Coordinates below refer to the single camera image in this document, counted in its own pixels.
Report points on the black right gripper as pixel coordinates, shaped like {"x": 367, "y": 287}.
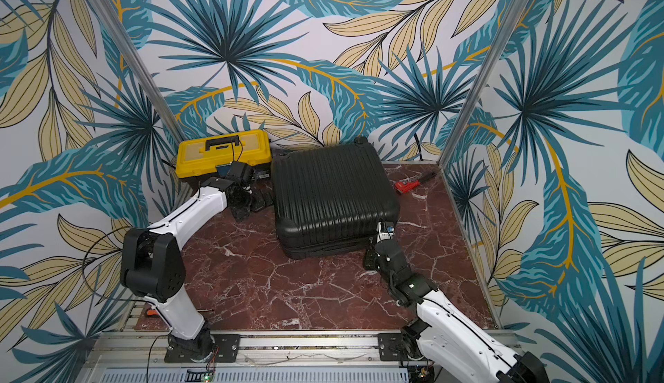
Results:
{"x": 382, "y": 243}

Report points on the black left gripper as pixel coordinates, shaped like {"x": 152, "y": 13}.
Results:
{"x": 261, "y": 200}

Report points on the black ribbed hard-shell suitcase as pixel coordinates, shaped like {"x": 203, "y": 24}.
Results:
{"x": 330, "y": 201}

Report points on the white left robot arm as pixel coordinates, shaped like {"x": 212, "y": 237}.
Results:
{"x": 152, "y": 262}

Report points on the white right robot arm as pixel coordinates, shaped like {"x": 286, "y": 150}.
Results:
{"x": 444, "y": 335}

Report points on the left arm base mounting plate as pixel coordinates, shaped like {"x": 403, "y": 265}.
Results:
{"x": 222, "y": 348}

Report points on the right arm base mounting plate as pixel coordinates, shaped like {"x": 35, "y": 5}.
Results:
{"x": 397, "y": 347}

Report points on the yellow and black toolbox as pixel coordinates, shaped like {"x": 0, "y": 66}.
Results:
{"x": 203, "y": 156}

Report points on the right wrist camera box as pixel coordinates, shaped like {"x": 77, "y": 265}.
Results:
{"x": 385, "y": 231}

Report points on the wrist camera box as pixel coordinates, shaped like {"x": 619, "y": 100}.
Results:
{"x": 240, "y": 173}
{"x": 385, "y": 231}

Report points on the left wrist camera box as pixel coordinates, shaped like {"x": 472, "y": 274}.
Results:
{"x": 240, "y": 173}

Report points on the red pipe wrench black handle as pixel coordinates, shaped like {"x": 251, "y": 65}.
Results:
{"x": 408, "y": 185}

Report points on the aluminium front frame rail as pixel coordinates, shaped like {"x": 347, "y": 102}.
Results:
{"x": 261, "y": 356}

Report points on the left aluminium corner post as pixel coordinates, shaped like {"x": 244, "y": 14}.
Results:
{"x": 109, "y": 18}

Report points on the aluminium corner post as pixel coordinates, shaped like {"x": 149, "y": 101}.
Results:
{"x": 503, "y": 34}
{"x": 109, "y": 18}

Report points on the right aluminium corner post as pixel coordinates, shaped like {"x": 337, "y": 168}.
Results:
{"x": 503, "y": 34}

